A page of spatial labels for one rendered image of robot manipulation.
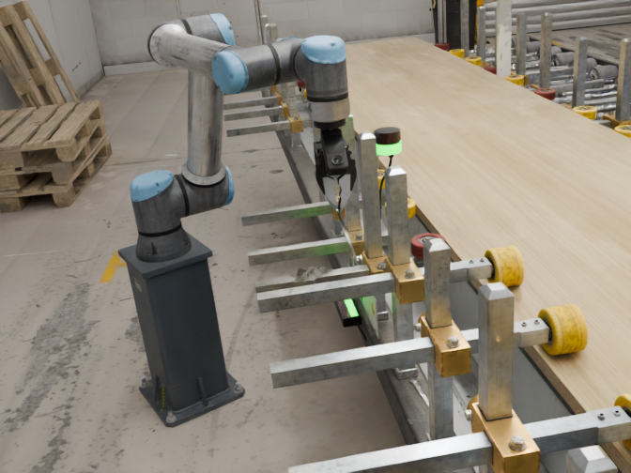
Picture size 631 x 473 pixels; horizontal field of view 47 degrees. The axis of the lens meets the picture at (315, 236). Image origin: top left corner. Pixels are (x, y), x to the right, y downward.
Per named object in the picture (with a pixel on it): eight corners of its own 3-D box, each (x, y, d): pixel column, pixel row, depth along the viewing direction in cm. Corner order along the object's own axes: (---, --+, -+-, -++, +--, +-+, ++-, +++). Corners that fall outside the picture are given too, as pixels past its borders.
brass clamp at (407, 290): (397, 305, 139) (396, 282, 137) (380, 275, 151) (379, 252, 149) (428, 300, 139) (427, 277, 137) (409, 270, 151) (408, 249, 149)
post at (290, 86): (294, 158, 315) (282, 45, 295) (293, 155, 318) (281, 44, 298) (302, 156, 315) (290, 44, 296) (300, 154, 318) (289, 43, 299)
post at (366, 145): (373, 325, 177) (360, 135, 158) (370, 318, 180) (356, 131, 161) (387, 323, 178) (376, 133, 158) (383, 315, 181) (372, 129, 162)
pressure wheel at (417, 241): (418, 292, 168) (416, 247, 164) (408, 277, 176) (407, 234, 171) (451, 286, 169) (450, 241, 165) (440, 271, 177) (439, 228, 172)
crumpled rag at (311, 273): (291, 285, 163) (290, 276, 162) (288, 272, 169) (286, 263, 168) (330, 279, 164) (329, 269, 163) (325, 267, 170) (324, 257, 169)
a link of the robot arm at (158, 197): (131, 223, 252) (121, 175, 245) (177, 211, 259) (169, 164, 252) (144, 236, 240) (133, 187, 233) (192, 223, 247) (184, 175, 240)
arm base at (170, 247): (147, 267, 241) (142, 240, 237) (129, 250, 256) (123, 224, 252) (200, 251, 250) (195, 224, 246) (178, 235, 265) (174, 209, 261)
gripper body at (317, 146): (346, 162, 167) (342, 111, 162) (354, 174, 159) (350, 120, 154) (314, 166, 166) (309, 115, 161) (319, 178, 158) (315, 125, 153)
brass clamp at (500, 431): (498, 488, 93) (499, 457, 91) (462, 423, 105) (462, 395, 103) (544, 480, 94) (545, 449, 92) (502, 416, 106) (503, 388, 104)
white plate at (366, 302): (377, 339, 169) (374, 301, 165) (354, 289, 193) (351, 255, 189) (378, 338, 169) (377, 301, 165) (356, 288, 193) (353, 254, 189)
